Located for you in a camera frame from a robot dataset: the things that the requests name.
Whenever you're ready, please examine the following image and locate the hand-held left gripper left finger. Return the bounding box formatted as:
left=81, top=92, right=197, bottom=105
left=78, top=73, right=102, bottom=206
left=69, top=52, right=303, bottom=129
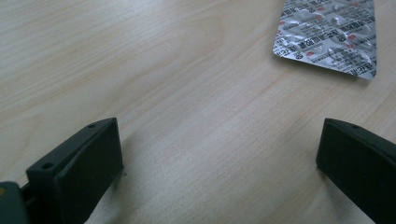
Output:
left=20, top=117, right=124, bottom=224

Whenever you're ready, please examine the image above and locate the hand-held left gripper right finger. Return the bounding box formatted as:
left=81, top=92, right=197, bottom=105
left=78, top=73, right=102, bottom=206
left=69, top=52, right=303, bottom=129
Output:
left=316, top=118, right=396, bottom=224

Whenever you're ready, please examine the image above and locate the silver foil pill blister pack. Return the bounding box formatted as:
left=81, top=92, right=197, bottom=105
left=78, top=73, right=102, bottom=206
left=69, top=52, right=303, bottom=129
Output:
left=272, top=0, right=378, bottom=80

